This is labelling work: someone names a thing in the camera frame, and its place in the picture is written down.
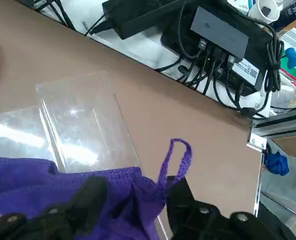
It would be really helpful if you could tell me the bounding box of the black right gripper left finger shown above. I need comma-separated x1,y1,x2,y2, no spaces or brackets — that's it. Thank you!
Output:
0,175,108,240

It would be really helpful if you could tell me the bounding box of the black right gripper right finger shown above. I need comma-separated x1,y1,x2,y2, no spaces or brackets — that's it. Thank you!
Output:
165,176,281,240

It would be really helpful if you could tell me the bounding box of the purple towel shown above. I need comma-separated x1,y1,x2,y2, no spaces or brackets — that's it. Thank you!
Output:
0,138,192,240

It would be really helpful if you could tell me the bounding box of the clear acrylic stepped rack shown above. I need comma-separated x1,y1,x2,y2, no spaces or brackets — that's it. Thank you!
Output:
0,71,173,240

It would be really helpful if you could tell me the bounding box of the blue cloth bundle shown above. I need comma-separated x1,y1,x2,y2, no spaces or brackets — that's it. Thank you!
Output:
264,149,290,177

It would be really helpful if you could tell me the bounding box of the aluminium corner profile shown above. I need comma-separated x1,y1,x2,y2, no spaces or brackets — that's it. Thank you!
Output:
247,107,296,151

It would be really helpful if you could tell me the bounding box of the black docking device white label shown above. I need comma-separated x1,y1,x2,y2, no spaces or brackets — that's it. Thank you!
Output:
161,24,274,97

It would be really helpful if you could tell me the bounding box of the blue plastic clip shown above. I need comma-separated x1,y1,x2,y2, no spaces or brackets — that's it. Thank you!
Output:
284,47,296,69

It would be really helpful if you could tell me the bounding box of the large black power brick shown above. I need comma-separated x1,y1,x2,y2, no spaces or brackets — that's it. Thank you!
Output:
102,0,169,40

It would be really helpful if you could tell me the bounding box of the white paper cup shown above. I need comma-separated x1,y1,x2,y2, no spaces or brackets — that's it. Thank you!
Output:
247,0,280,25

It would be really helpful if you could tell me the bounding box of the coiled black cable bundle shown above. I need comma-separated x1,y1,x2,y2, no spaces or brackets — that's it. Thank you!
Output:
261,22,285,94

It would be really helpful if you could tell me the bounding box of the black hub with plugged cables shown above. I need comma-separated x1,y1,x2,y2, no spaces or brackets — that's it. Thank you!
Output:
190,6,250,55

